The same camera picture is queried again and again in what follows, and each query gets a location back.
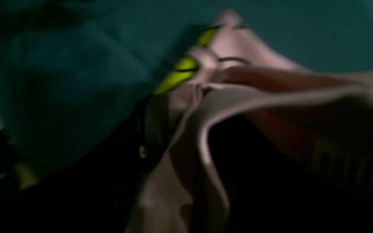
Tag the teal table cloth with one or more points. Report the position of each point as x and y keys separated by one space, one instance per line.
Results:
x=72 y=70

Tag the pink T-shirt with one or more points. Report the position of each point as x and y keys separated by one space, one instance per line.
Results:
x=248 y=141

